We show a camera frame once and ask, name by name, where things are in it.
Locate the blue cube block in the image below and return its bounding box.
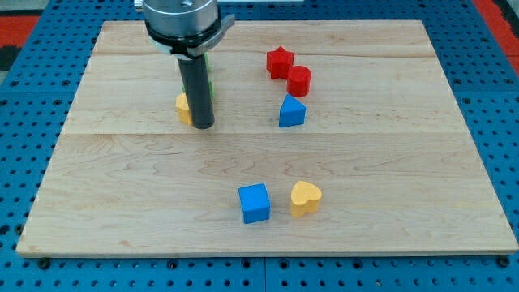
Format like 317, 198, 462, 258
238, 183, 271, 224

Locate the red star block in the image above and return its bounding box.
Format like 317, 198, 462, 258
266, 46, 295, 79

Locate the wooden board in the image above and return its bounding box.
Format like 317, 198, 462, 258
17, 20, 518, 258

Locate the yellow block behind rod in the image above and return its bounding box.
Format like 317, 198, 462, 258
175, 93, 193, 126

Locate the green block upper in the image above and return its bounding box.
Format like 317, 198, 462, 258
204, 53, 211, 73

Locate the blue triangle block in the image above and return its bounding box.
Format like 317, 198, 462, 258
278, 94, 307, 127

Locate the yellow heart block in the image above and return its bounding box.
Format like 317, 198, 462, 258
290, 181, 323, 217

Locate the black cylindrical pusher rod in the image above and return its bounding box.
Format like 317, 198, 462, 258
178, 55, 215, 129

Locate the red cylinder block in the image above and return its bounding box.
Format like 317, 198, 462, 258
287, 66, 311, 97

